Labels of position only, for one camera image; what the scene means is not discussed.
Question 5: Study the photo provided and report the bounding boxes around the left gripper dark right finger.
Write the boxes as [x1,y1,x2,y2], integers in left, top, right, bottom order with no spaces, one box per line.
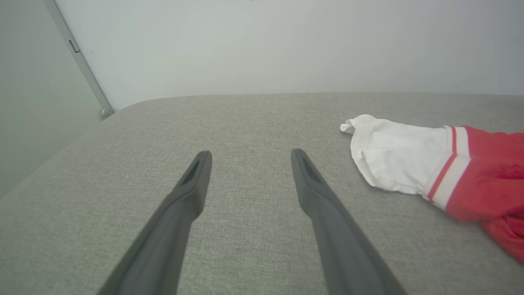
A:
[290,148,407,295]

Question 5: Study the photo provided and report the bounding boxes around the red and white shirt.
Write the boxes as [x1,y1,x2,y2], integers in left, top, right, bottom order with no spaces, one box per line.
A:
[340,114,524,263]

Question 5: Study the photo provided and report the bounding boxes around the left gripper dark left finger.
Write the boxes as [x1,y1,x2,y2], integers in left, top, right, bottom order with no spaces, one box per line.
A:
[97,150,213,295]

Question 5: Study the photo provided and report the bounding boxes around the grey metal wall rail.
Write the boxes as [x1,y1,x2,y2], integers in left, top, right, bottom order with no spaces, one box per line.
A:
[43,0,116,120]

